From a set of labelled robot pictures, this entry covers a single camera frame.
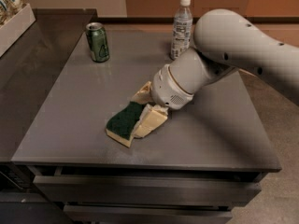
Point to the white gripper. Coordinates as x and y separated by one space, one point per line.
168 89

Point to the green and yellow sponge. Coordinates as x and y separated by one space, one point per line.
121 125

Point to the clear plastic water bottle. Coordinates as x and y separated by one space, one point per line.
182 29

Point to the packaged snacks in box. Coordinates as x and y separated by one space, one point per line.
9 8

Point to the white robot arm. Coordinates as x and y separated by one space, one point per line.
223 42

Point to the white cardboard box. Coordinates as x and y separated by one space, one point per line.
12 30

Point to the upper metal drawer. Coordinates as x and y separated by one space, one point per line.
147 189

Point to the metal drawer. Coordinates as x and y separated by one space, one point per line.
147 189
138 215

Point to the green soda can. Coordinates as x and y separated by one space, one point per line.
97 40

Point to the lower metal drawer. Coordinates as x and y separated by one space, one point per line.
138 215

